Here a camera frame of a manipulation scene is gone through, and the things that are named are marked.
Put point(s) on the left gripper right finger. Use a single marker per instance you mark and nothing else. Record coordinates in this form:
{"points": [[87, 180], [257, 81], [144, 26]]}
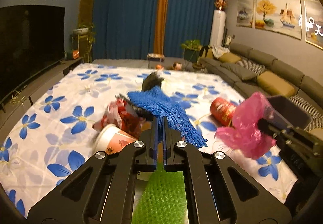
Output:
{"points": [[217, 189]]}

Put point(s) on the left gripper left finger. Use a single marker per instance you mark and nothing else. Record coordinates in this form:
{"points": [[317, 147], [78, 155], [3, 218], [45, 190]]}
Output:
{"points": [[102, 189]]}

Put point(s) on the green bubble wrap strip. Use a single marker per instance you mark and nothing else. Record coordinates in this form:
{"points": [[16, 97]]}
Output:
{"points": [[163, 199]]}

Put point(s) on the pink plastic bag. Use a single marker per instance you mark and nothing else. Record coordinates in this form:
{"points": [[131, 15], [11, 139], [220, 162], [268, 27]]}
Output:
{"points": [[243, 134]]}

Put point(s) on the red white plastic wrapper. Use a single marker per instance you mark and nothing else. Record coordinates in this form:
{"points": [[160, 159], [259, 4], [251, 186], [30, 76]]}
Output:
{"points": [[121, 114]]}

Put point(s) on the blue foam net sleeve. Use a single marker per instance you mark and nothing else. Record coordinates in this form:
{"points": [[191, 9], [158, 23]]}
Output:
{"points": [[161, 106]]}

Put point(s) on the black plastic bag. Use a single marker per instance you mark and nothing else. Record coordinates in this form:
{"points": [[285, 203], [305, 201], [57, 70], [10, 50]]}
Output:
{"points": [[151, 81]]}

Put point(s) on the dark grey trash bin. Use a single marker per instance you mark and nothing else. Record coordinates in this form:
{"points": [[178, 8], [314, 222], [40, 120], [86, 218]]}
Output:
{"points": [[287, 113]]}

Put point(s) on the orange white paper cup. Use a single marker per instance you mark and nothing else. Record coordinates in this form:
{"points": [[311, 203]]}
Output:
{"points": [[112, 140]]}

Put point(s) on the mustard yellow cushion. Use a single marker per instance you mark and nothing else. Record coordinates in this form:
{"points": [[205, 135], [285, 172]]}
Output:
{"points": [[275, 85], [229, 58]]}

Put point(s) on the red chip can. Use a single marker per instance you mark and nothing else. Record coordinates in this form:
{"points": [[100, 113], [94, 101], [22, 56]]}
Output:
{"points": [[222, 111]]}

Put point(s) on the white blue floral tablecloth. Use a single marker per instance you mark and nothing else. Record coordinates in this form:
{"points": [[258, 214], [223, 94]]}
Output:
{"points": [[55, 135]]}

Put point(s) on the grey sectional sofa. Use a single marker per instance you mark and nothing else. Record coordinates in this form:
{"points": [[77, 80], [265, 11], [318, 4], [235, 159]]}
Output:
{"points": [[305, 86]]}

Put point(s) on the black white patterned cushion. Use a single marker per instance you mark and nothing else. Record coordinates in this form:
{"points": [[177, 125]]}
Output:
{"points": [[252, 66]]}

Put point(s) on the grey sofa cushion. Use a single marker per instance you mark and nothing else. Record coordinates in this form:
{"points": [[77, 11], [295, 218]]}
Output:
{"points": [[243, 73]]}

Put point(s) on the dark tv cabinet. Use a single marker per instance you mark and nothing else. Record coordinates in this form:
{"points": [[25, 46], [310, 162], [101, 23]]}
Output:
{"points": [[21, 100]]}

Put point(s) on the doll head figurine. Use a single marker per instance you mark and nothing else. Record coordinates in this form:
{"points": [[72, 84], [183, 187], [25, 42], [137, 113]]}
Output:
{"points": [[177, 66]]}

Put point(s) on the orange fruit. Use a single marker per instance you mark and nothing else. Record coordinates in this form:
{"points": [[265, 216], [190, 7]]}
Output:
{"points": [[159, 67]]}

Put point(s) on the autumn tree sailboat painting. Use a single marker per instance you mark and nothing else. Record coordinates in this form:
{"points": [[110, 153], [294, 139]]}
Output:
{"points": [[279, 16]]}

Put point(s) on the orange speaker on cabinet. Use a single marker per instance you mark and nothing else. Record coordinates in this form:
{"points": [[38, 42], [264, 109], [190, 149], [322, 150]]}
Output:
{"points": [[72, 55]]}

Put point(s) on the small box on coffee table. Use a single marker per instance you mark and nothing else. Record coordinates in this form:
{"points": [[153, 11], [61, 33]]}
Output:
{"points": [[155, 57]]}

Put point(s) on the potted plant near sofa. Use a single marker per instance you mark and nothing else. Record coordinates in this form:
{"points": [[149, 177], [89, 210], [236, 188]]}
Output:
{"points": [[191, 49]]}

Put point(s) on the white standing air conditioner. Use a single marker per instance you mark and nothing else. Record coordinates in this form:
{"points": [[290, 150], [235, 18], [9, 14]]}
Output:
{"points": [[217, 30]]}

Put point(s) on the small grey landscape painting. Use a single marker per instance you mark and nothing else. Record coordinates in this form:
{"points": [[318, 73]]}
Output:
{"points": [[245, 13]]}

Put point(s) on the plant on stand by tv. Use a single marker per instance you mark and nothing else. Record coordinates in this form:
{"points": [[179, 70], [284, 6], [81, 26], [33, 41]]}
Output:
{"points": [[83, 40]]}

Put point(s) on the flower decoration on conditioner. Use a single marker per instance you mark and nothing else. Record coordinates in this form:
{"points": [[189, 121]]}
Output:
{"points": [[220, 4]]}

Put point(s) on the large black television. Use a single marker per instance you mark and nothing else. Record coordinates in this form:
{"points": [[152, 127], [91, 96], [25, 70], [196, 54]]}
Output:
{"points": [[32, 39]]}

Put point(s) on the blue curtains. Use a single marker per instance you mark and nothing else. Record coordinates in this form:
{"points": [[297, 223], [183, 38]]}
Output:
{"points": [[125, 28]]}

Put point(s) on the orange curtain strip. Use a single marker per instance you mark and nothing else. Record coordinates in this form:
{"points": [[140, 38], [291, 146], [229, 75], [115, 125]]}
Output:
{"points": [[160, 24]]}

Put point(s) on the right wall painting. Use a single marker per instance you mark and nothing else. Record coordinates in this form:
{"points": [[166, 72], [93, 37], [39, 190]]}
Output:
{"points": [[313, 23]]}

